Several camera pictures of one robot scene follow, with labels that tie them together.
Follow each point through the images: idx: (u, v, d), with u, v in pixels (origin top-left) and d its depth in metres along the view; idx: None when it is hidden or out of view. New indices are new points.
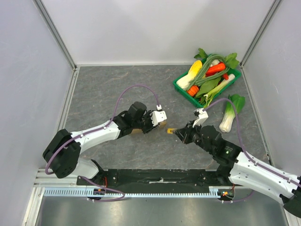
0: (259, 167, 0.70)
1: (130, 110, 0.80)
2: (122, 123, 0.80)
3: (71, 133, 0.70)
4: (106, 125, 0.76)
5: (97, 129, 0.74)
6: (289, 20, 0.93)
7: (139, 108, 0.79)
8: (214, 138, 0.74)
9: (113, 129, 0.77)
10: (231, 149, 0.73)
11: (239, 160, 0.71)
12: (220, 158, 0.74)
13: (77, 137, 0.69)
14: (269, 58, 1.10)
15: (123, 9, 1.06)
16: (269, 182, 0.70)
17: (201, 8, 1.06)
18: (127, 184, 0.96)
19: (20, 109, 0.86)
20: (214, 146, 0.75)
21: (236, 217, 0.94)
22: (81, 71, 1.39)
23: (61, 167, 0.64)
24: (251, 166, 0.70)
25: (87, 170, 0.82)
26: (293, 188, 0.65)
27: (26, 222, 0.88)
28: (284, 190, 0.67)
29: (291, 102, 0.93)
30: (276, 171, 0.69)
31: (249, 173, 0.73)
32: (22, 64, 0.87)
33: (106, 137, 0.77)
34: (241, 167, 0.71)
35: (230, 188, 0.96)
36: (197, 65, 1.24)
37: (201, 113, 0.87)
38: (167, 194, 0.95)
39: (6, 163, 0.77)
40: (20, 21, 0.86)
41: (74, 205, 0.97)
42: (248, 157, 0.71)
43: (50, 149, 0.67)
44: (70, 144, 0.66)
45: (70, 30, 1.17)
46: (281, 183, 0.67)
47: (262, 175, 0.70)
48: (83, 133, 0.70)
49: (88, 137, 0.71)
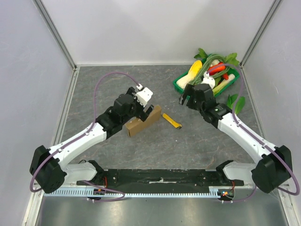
0: (241, 129, 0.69)
1: (115, 106, 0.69)
2: (110, 121, 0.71)
3: (50, 149, 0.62)
4: (88, 130, 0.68)
5: (78, 137, 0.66)
6: (289, 20, 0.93)
7: (124, 104, 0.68)
8: (204, 91, 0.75)
9: (97, 133, 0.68)
10: (221, 108, 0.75)
11: (224, 118, 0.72)
12: (208, 114, 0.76)
13: (55, 152, 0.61)
14: (269, 58, 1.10)
15: (123, 9, 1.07)
16: (245, 146, 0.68)
17: (200, 8, 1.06)
18: (128, 184, 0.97)
19: (21, 109, 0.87)
20: (204, 101, 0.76)
21: (237, 217, 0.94)
22: (81, 71, 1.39)
23: (45, 186, 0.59)
24: (233, 125, 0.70)
25: (83, 174, 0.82)
26: (264, 153, 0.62)
27: (26, 222, 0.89)
28: (256, 154, 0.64)
29: (291, 102, 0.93)
30: (255, 135, 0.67)
31: (230, 134, 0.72)
32: (22, 65, 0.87)
33: (90, 143, 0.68)
34: (223, 125, 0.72)
35: (231, 188, 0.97)
36: (197, 65, 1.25)
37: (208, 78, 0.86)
38: (167, 194, 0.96)
39: (6, 163, 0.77)
40: (21, 21, 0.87)
41: (74, 205, 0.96)
42: (233, 118, 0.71)
43: (32, 167, 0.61)
44: (50, 162, 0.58)
45: (70, 30, 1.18)
46: (255, 146, 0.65)
47: (241, 137, 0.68)
48: (61, 147, 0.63)
49: (67, 149, 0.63)
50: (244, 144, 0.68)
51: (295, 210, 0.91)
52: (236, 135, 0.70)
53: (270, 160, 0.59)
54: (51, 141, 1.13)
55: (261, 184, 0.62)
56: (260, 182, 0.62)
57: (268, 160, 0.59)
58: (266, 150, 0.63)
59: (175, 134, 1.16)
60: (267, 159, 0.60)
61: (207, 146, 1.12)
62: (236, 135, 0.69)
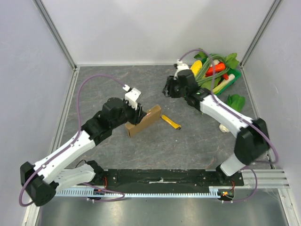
0: (220, 107, 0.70)
1: (104, 110, 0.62)
2: (97, 126, 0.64)
3: (35, 165, 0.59)
4: (73, 141, 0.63)
5: (63, 149, 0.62)
6: (289, 20, 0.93)
7: (114, 108, 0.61)
8: (187, 76, 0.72)
9: (83, 143, 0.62)
10: (202, 91, 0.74)
11: (204, 100, 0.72)
12: (190, 98, 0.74)
13: (39, 169, 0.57)
14: (269, 58, 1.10)
15: (123, 9, 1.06)
16: (225, 123, 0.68)
17: (200, 8, 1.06)
18: (127, 184, 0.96)
19: (21, 109, 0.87)
20: (186, 85, 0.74)
21: (237, 217, 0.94)
22: (81, 71, 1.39)
23: (36, 201, 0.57)
24: (213, 106, 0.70)
25: (80, 179, 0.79)
26: (242, 125, 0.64)
27: (26, 222, 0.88)
28: (234, 129, 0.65)
29: (291, 102, 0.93)
30: (233, 111, 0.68)
31: (212, 115, 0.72)
32: (22, 65, 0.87)
33: (77, 154, 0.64)
34: (205, 108, 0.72)
35: (230, 188, 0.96)
36: (197, 65, 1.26)
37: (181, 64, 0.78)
38: (167, 194, 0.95)
39: (6, 164, 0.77)
40: (21, 22, 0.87)
41: (74, 205, 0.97)
42: (213, 98, 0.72)
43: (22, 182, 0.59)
44: (35, 179, 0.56)
45: (70, 30, 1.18)
46: (233, 121, 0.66)
47: (220, 115, 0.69)
48: (45, 163, 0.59)
49: (52, 164, 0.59)
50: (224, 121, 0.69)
51: (295, 211, 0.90)
52: (217, 114, 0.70)
53: (247, 133, 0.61)
54: (51, 141, 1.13)
55: (243, 157, 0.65)
56: (242, 155, 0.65)
57: (246, 132, 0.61)
58: (244, 124, 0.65)
59: (175, 134, 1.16)
60: (245, 131, 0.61)
61: (207, 146, 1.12)
62: (217, 114, 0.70)
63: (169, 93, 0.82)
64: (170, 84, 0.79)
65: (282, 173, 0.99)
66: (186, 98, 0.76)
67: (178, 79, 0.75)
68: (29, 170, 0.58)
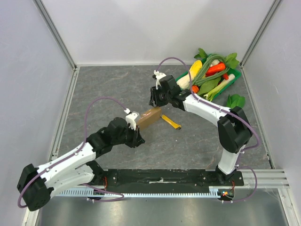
0: (201, 103, 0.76)
1: (109, 127, 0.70)
2: (100, 141, 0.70)
3: (38, 168, 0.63)
4: (77, 150, 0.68)
5: (67, 157, 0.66)
6: (289, 20, 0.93)
7: (118, 126, 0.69)
8: (168, 81, 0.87)
9: (86, 154, 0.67)
10: (184, 92, 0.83)
11: (186, 99, 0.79)
12: (175, 100, 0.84)
13: (43, 172, 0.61)
14: (269, 58, 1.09)
15: (123, 8, 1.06)
16: (208, 116, 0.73)
17: (200, 8, 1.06)
18: (127, 184, 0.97)
19: (20, 109, 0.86)
20: (169, 90, 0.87)
21: (237, 217, 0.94)
22: (81, 71, 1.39)
23: (30, 204, 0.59)
24: (194, 103, 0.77)
25: (77, 180, 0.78)
26: (221, 116, 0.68)
27: (26, 222, 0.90)
28: (215, 119, 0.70)
29: (291, 102, 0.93)
30: (213, 104, 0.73)
31: (196, 112, 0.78)
32: (22, 64, 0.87)
33: (79, 164, 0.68)
34: (188, 106, 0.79)
35: (230, 188, 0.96)
36: (197, 65, 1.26)
37: (159, 73, 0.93)
38: (167, 194, 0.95)
39: (6, 164, 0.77)
40: (21, 21, 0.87)
41: (74, 205, 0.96)
42: (194, 97, 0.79)
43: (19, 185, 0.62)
44: (35, 181, 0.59)
45: (70, 30, 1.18)
46: (213, 113, 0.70)
47: (202, 109, 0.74)
48: (49, 167, 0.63)
49: (55, 169, 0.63)
50: (206, 115, 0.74)
51: (295, 211, 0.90)
52: (199, 109, 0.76)
53: (226, 120, 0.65)
54: (51, 141, 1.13)
55: (228, 145, 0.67)
56: (227, 143, 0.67)
57: (225, 120, 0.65)
58: (223, 113, 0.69)
59: (175, 134, 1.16)
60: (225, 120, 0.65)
61: (207, 146, 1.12)
62: (199, 109, 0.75)
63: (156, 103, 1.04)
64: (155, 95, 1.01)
65: (282, 173, 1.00)
66: (170, 100, 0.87)
67: (162, 87, 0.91)
68: (31, 173, 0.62)
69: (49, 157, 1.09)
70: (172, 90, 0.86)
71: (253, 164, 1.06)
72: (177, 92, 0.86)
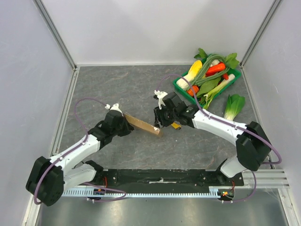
0: (213, 120, 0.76)
1: (107, 119, 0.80)
2: (101, 133, 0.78)
3: (50, 159, 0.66)
4: (83, 141, 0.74)
5: (76, 147, 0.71)
6: (289, 20, 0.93)
7: (115, 116, 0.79)
8: (171, 99, 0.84)
9: (92, 143, 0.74)
10: (191, 108, 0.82)
11: (196, 116, 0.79)
12: (182, 117, 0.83)
13: (57, 161, 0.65)
14: (269, 58, 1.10)
15: (123, 9, 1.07)
16: (222, 133, 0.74)
17: (200, 9, 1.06)
18: (127, 184, 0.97)
19: (20, 109, 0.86)
20: (174, 108, 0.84)
21: (237, 217, 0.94)
22: (81, 71, 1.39)
23: (48, 195, 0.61)
24: (205, 119, 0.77)
25: (82, 177, 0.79)
26: (238, 133, 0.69)
27: (26, 222, 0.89)
28: (232, 137, 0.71)
29: (291, 102, 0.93)
30: (226, 120, 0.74)
31: (207, 128, 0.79)
32: (22, 64, 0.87)
33: (86, 152, 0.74)
34: (198, 123, 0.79)
35: (230, 188, 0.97)
36: (197, 65, 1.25)
37: (160, 93, 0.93)
38: (166, 194, 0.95)
39: (6, 163, 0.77)
40: (21, 22, 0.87)
41: (74, 205, 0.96)
42: (203, 113, 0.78)
43: (31, 180, 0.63)
44: (51, 171, 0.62)
45: (70, 30, 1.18)
46: (229, 130, 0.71)
47: (215, 126, 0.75)
48: (62, 156, 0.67)
49: (68, 157, 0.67)
50: (220, 132, 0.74)
51: (295, 211, 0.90)
52: (211, 126, 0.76)
53: (244, 138, 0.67)
54: (51, 141, 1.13)
55: (248, 164, 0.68)
56: (247, 163, 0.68)
57: (244, 139, 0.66)
58: (240, 131, 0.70)
59: (175, 134, 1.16)
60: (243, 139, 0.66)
61: (207, 146, 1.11)
62: (211, 126, 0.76)
63: (162, 123, 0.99)
64: (160, 115, 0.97)
65: (282, 173, 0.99)
66: (177, 118, 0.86)
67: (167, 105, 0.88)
68: (43, 165, 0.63)
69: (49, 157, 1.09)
70: (178, 107, 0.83)
71: None
72: (183, 108, 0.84)
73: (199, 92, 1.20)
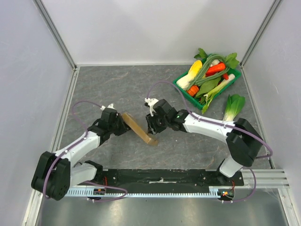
0: (202, 122, 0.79)
1: (103, 116, 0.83)
2: (99, 130, 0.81)
3: (55, 153, 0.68)
4: (85, 135, 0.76)
5: (78, 141, 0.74)
6: (289, 20, 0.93)
7: (110, 112, 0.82)
8: (162, 106, 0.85)
9: (93, 138, 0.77)
10: (181, 113, 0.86)
11: (186, 120, 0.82)
12: (174, 123, 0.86)
13: (62, 154, 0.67)
14: (269, 58, 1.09)
15: (123, 9, 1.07)
16: (213, 133, 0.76)
17: (200, 9, 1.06)
18: (128, 184, 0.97)
19: (21, 109, 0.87)
20: (165, 114, 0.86)
21: (237, 217, 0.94)
22: (81, 71, 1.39)
23: (56, 188, 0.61)
24: (195, 122, 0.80)
25: (85, 174, 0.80)
26: (227, 131, 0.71)
27: (26, 222, 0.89)
28: (222, 136, 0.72)
29: (291, 102, 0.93)
30: (215, 121, 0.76)
31: (199, 131, 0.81)
32: (22, 64, 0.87)
33: (89, 147, 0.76)
34: (189, 126, 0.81)
35: (230, 188, 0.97)
36: (197, 65, 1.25)
37: (151, 100, 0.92)
38: (166, 194, 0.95)
39: (6, 163, 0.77)
40: (21, 22, 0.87)
41: (74, 205, 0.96)
42: (193, 116, 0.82)
43: (38, 175, 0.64)
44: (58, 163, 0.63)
45: (70, 30, 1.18)
46: (218, 129, 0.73)
47: (205, 128, 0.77)
48: (67, 149, 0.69)
49: (73, 150, 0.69)
50: (211, 133, 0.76)
51: (295, 211, 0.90)
52: (202, 128, 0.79)
53: (234, 135, 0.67)
54: (51, 141, 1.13)
55: (242, 160, 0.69)
56: (241, 159, 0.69)
57: (234, 137, 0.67)
58: (228, 129, 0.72)
59: (175, 134, 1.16)
60: (233, 136, 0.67)
61: (207, 146, 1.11)
62: (202, 128, 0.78)
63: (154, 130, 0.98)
64: (152, 122, 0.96)
65: (282, 173, 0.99)
66: (168, 125, 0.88)
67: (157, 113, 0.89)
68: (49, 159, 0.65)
69: None
70: (169, 114, 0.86)
71: (253, 164, 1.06)
72: (173, 115, 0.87)
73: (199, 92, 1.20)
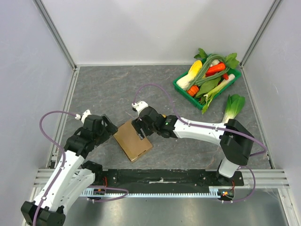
0: (193, 126, 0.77)
1: (86, 124, 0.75)
2: (80, 141, 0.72)
3: (35, 201, 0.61)
4: (62, 165, 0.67)
5: (56, 176, 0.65)
6: (289, 20, 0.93)
7: (94, 119, 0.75)
8: (149, 114, 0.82)
9: (73, 162, 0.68)
10: (170, 120, 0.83)
11: (176, 126, 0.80)
12: (163, 131, 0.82)
13: (41, 202, 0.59)
14: (269, 58, 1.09)
15: (123, 9, 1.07)
16: (205, 137, 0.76)
17: (200, 8, 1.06)
18: (128, 185, 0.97)
19: (21, 109, 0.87)
20: (153, 122, 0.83)
21: (237, 217, 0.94)
22: (81, 71, 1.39)
23: None
24: (186, 128, 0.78)
25: (82, 187, 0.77)
26: (220, 134, 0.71)
27: (26, 223, 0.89)
28: (215, 139, 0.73)
29: (291, 102, 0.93)
30: (205, 124, 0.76)
31: (190, 135, 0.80)
32: (22, 65, 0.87)
33: (71, 174, 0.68)
34: (180, 133, 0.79)
35: (231, 188, 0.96)
36: (197, 65, 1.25)
37: (138, 105, 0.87)
38: (166, 194, 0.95)
39: (6, 163, 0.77)
40: (21, 22, 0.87)
41: (74, 205, 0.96)
42: (182, 121, 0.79)
43: (30, 221, 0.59)
44: (41, 213, 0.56)
45: (69, 30, 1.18)
46: (210, 133, 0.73)
47: (197, 132, 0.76)
48: (44, 194, 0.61)
49: (52, 192, 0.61)
50: (203, 136, 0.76)
51: (295, 211, 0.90)
52: (193, 133, 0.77)
53: (227, 138, 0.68)
54: (51, 141, 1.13)
55: (237, 160, 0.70)
56: (236, 159, 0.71)
57: (227, 139, 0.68)
58: (220, 131, 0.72)
59: None
60: (225, 138, 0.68)
61: (207, 146, 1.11)
62: (194, 133, 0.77)
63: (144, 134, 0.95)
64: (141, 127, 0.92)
65: (282, 173, 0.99)
66: (158, 132, 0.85)
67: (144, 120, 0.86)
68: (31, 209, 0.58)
69: (49, 157, 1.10)
70: (157, 121, 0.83)
71: (253, 164, 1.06)
72: (161, 122, 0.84)
73: (199, 92, 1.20)
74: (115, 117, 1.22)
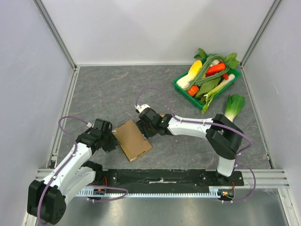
0: (184, 123, 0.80)
1: (97, 124, 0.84)
2: (90, 137, 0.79)
3: (44, 180, 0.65)
4: (74, 151, 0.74)
5: (67, 160, 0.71)
6: (289, 20, 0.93)
7: (104, 120, 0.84)
8: (146, 114, 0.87)
9: (83, 151, 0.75)
10: (165, 117, 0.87)
11: (170, 124, 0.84)
12: (160, 128, 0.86)
13: (51, 181, 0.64)
14: (269, 57, 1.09)
15: (123, 9, 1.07)
16: (195, 133, 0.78)
17: (201, 9, 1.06)
18: (128, 184, 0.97)
19: (21, 110, 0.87)
20: (150, 121, 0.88)
21: (237, 217, 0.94)
22: (81, 71, 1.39)
23: (52, 214, 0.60)
24: (178, 124, 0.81)
25: (83, 182, 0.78)
26: (207, 128, 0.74)
27: (26, 222, 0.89)
28: (203, 133, 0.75)
29: (291, 102, 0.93)
30: (195, 120, 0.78)
31: (184, 132, 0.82)
32: (22, 65, 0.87)
33: (80, 162, 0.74)
34: (173, 129, 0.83)
35: (230, 188, 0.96)
36: (197, 65, 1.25)
37: (140, 107, 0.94)
38: (166, 194, 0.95)
39: (6, 162, 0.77)
40: (21, 22, 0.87)
41: (74, 205, 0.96)
42: (176, 119, 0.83)
43: (31, 205, 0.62)
44: (49, 191, 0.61)
45: (69, 30, 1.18)
46: (199, 128, 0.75)
47: (187, 128, 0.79)
48: (55, 174, 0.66)
49: (61, 174, 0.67)
50: (194, 132, 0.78)
51: (295, 211, 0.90)
52: (185, 129, 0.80)
53: (213, 132, 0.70)
54: (51, 141, 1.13)
55: (225, 154, 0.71)
56: (225, 154, 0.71)
57: (213, 133, 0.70)
58: (208, 125, 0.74)
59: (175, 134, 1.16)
60: (212, 133, 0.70)
61: (208, 146, 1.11)
62: (185, 128, 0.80)
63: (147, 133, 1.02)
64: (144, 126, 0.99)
65: (282, 173, 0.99)
66: (155, 131, 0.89)
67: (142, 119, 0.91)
68: (39, 187, 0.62)
69: (49, 157, 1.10)
70: (154, 120, 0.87)
71: (253, 164, 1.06)
72: (158, 120, 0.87)
73: (199, 92, 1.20)
74: (115, 117, 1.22)
